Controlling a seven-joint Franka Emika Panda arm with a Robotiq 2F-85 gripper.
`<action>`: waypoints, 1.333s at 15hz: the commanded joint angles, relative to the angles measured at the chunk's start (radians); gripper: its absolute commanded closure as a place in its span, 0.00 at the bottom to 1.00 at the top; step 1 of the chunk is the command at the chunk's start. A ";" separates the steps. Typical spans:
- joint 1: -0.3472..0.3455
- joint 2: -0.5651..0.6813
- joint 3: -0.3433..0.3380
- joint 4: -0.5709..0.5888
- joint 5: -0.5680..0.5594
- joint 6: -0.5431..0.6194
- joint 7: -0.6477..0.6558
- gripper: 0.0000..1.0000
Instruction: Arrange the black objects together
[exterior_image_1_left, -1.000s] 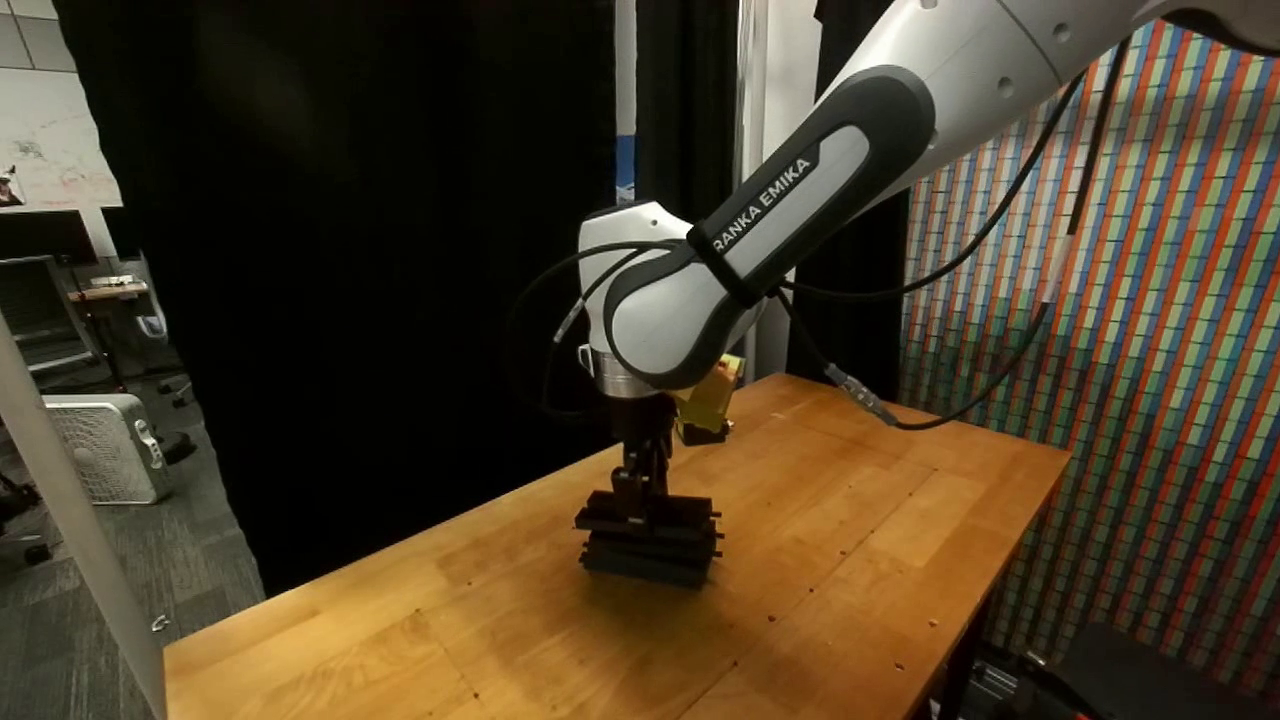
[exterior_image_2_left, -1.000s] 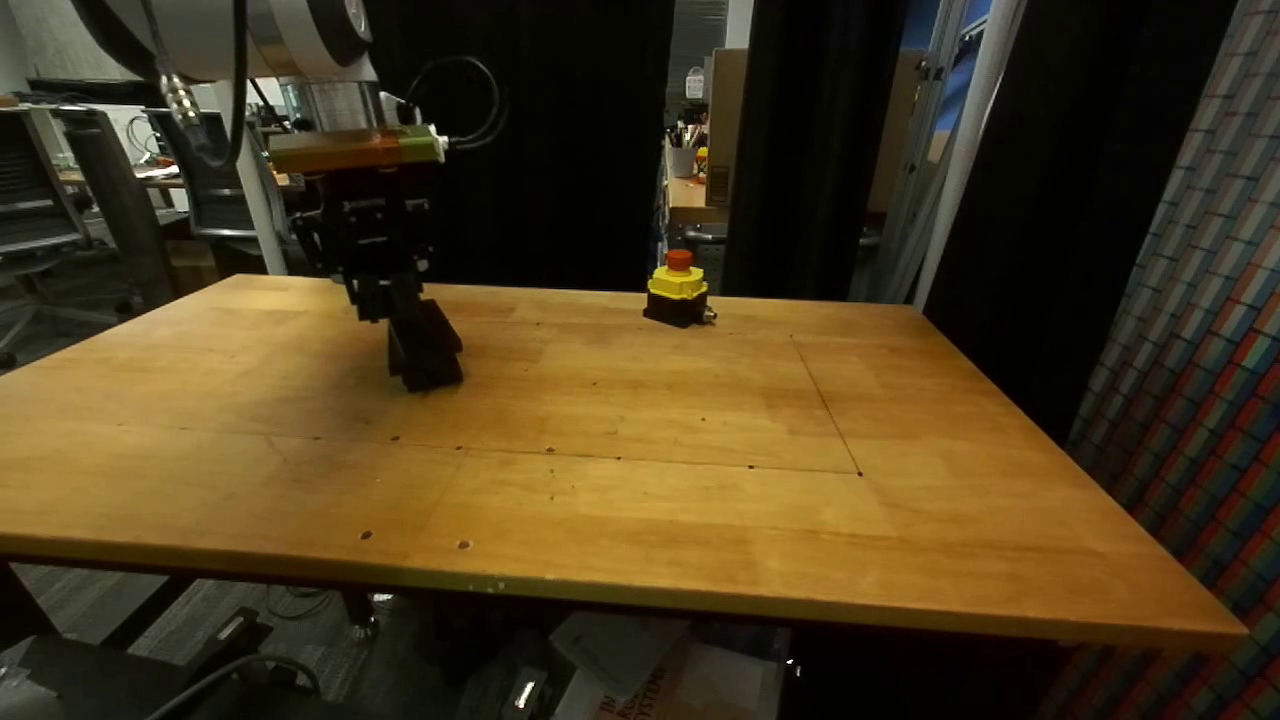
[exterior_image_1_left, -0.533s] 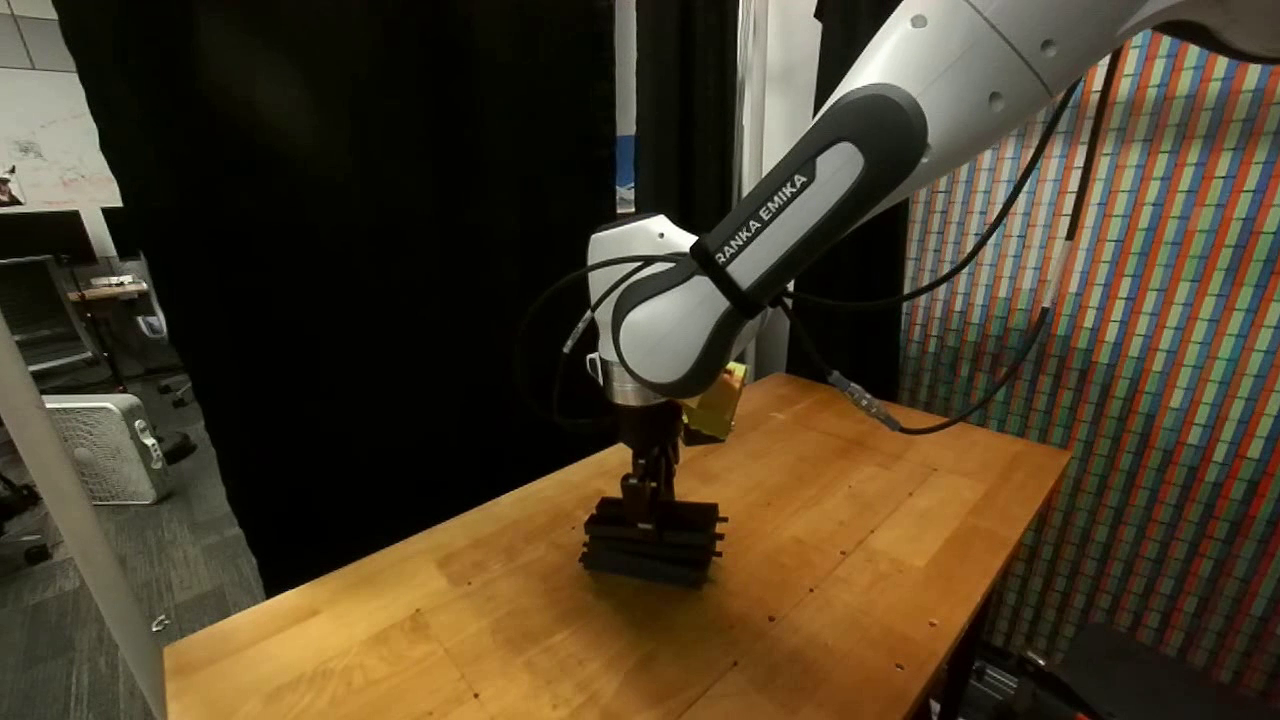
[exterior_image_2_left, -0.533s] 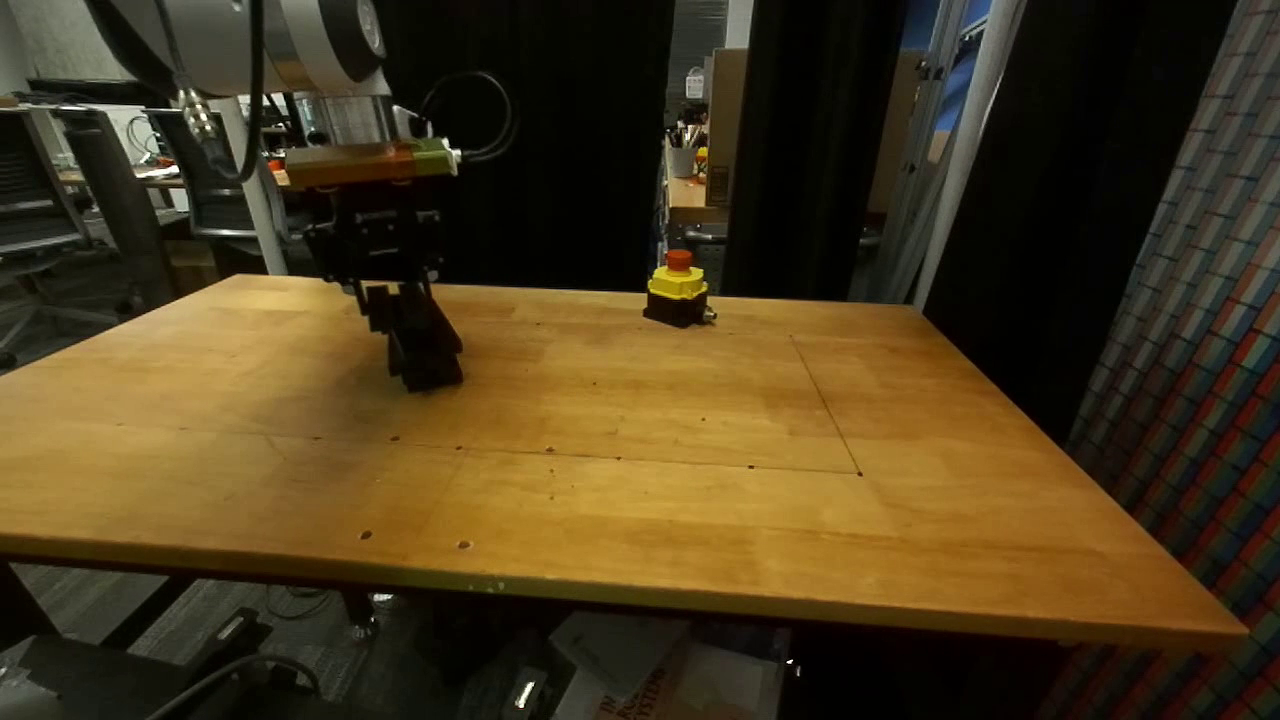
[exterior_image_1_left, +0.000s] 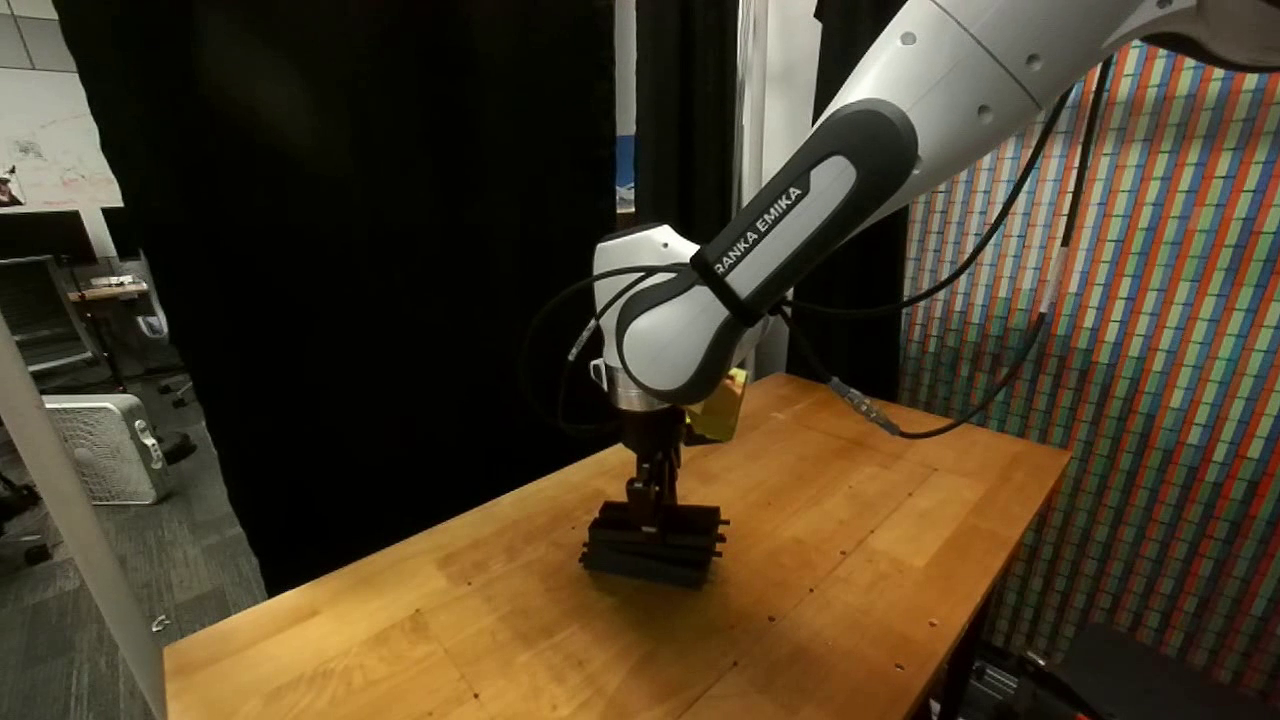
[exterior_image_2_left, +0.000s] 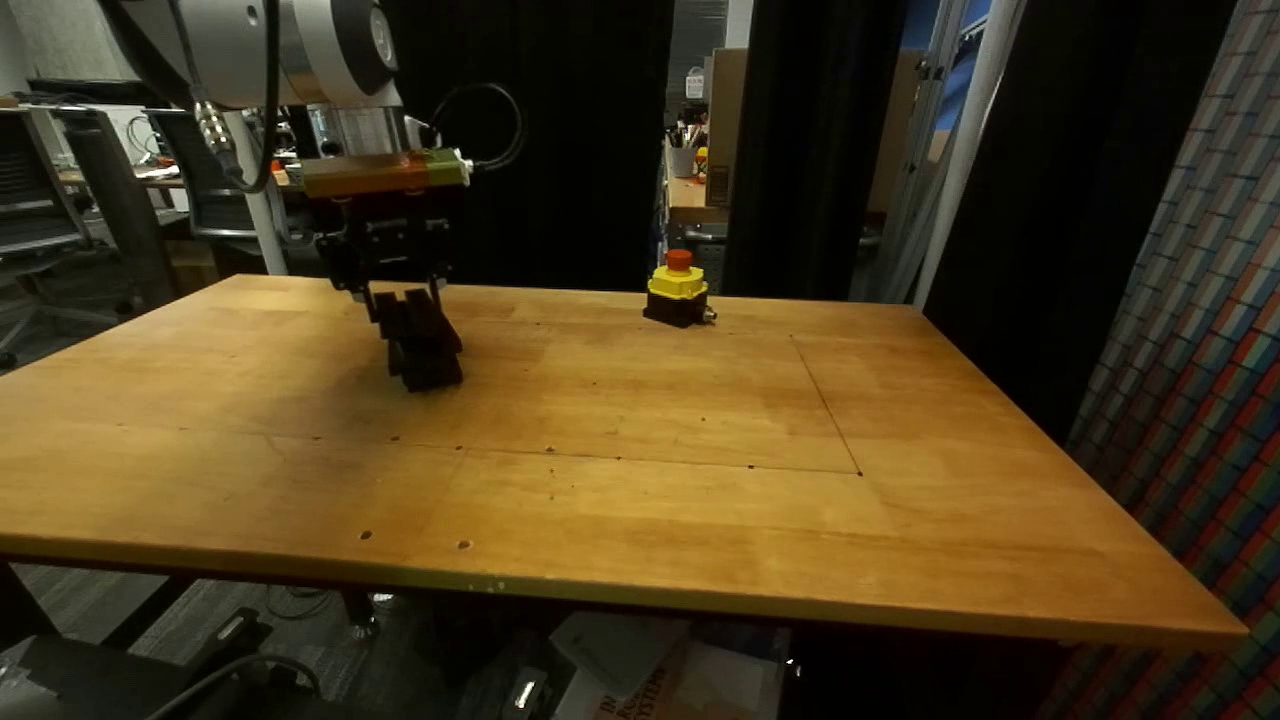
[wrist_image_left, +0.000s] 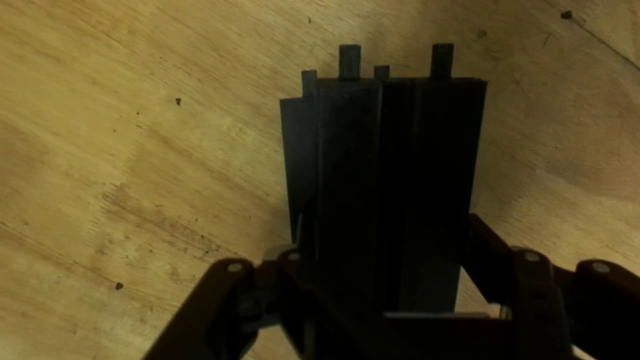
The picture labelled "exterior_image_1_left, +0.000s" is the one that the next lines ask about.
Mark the wide black curtain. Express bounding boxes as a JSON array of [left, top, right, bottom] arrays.
[[52, 0, 619, 602]]

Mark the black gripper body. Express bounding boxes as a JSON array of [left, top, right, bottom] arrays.
[[619, 406, 688, 469]]

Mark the grey metal beam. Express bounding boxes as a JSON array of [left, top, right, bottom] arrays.
[[0, 317, 172, 720]]

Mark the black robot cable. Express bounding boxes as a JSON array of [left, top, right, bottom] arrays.
[[523, 53, 1117, 447]]

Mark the black plate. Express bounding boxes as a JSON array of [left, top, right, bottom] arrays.
[[585, 534, 724, 562]]

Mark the colourful patterned wall panel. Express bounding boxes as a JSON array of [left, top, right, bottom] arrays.
[[901, 35, 1280, 703]]

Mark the black case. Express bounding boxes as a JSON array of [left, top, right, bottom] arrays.
[[1051, 620, 1280, 720]]

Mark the white board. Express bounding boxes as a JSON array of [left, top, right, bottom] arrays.
[[0, 66, 128, 263]]

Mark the narrow black curtain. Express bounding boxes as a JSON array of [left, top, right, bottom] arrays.
[[635, 0, 742, 256]]

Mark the white appliance box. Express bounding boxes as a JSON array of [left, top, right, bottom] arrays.
[[36, 394, 176, 514]]

